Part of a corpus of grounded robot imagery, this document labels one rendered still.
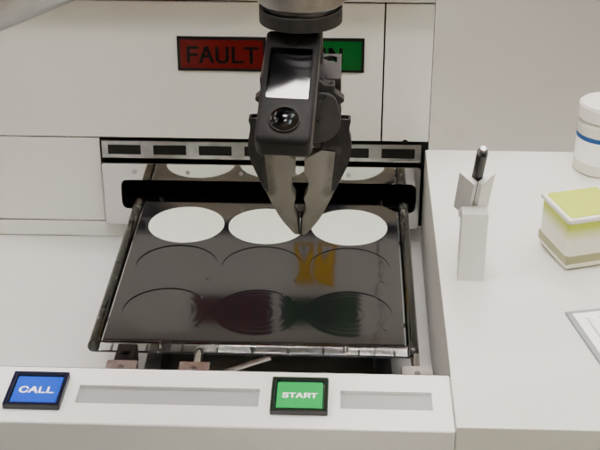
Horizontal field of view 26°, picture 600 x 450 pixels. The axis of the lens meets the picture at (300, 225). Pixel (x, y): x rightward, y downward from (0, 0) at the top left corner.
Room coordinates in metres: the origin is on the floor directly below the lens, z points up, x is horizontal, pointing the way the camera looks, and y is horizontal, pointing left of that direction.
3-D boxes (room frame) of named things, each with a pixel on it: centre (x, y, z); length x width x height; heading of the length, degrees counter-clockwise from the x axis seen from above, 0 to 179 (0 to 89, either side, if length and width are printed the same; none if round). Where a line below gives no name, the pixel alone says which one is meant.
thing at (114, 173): (1.62, 0.05, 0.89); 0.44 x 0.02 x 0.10; 88
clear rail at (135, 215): (1.41, 0.23, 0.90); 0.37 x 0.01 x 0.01; 178
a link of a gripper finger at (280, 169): (1.06, 0.01, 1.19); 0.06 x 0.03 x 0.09; 178
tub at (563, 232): (1.33, -0.33, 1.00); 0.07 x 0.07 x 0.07; 16
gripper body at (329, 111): (1.07, 0.00, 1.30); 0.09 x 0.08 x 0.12; 178
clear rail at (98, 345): (1.23, 0.05, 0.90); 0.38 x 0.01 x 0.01; 88
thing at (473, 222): (1.29, -0.19, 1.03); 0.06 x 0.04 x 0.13; 178
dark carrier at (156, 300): (1.41, 0.05, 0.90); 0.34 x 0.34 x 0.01; 88
